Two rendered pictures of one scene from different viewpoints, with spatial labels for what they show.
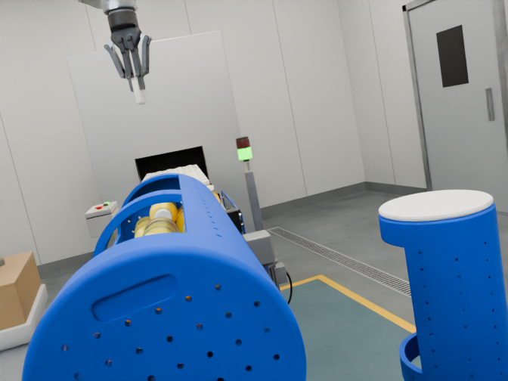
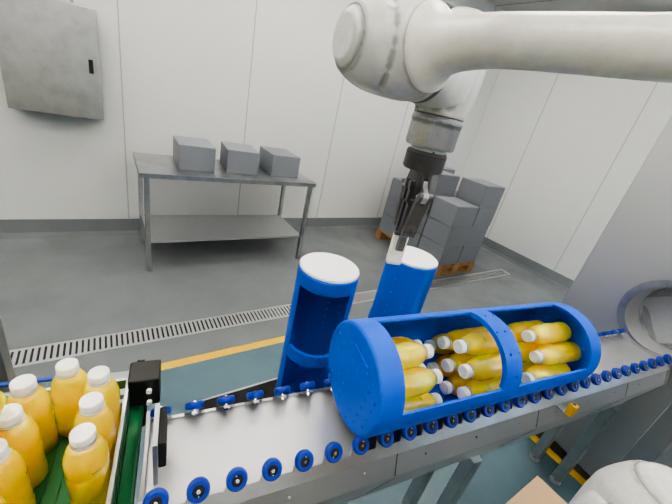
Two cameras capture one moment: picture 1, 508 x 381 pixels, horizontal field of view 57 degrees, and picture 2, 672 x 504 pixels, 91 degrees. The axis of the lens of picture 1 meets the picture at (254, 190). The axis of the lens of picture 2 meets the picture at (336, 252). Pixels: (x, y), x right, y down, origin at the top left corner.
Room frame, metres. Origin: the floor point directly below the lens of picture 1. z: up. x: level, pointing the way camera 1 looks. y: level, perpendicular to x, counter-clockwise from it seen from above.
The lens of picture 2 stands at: (1.62, 0.82, 1.71)
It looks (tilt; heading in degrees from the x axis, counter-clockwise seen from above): 24 degrees down; 250
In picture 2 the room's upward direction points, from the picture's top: 13 degrees clockwise
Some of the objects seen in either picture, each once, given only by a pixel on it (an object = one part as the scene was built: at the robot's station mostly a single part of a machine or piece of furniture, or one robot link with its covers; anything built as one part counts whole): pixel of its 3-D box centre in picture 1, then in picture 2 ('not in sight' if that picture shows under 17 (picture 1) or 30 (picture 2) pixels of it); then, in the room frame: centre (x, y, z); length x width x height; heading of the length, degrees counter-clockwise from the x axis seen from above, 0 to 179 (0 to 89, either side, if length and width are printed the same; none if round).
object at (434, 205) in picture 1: (433, 204); (329, 267); (1.17, -0.45, 1.03); 0.28 x 0.28 x 0.01
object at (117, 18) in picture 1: (125, 31); (420, 174); (1.29, 0.25, 1.62); 0.08 x 0.07 x 0.09; 80
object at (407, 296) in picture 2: not in sight; (391, 320); (0.64, -0.64, 0.59); 0.28 x 0.28 x 0.88
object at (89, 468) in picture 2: not in sight; (88, 468); (1.84, 0.35, 0.99); 0.07 x 0.07 x 0.19
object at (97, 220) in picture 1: (103, 218); not in sight; (1.89, 0.63, 1.05); 0.20 x 0.10 x 0.10; 8
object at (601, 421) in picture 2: not in sight; (581, 446); (-0.29, 0.08, 0.31); 0.06 x 0.06 x 0.63; 8
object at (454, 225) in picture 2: not in sight; (434, 214); (-1.05, -2.99, 0.59); 1.20 x 0.80 x 1.19; 108
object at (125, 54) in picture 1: (126, 58); (411, 210); (1.29, 0.27, 1.55); 0.04 x 0.01 x 0.11; 170
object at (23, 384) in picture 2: not in sight; (23, 383); (1.98, 0.23, 1.09); 0.04 x 0.04 x 0.02
